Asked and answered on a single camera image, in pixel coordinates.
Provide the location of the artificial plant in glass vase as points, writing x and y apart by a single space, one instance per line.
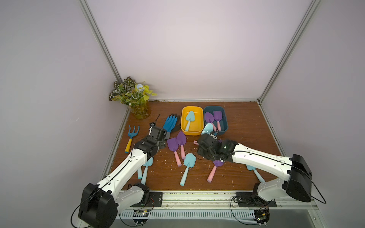
135 95

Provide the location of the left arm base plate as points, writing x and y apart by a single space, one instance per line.
155 200

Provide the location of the yellow plastic storage box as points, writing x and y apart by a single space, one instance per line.
192 122

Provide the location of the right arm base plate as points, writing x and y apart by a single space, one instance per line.
248 199

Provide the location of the small circuit board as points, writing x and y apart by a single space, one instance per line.
140 217
262 216

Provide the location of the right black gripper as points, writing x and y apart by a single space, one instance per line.
205 142

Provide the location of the purple pointed shovel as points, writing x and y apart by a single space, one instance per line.
181 138
209 118

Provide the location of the aluminium front rail frame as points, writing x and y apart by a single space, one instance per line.
218 205

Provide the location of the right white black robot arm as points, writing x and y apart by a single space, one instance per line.
293 176

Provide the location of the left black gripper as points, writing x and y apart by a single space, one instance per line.
162 141

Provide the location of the blue rake yellow handle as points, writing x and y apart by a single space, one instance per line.
131 134

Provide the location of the blue grey gardening glove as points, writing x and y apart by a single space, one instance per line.
171 125

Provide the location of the purple pointed shovel lower left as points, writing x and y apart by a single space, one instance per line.
181 138

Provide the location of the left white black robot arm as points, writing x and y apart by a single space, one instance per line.
102 202

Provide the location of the left small circuit board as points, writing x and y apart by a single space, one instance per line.
140 217

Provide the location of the teal plastic storage box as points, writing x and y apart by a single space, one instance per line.
223 121

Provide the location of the right small circuit board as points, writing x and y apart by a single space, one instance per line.
262 216

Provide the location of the purple pointed shovel top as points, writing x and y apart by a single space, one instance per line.
209 118

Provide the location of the teal shovel sideways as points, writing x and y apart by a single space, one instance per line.
208 129

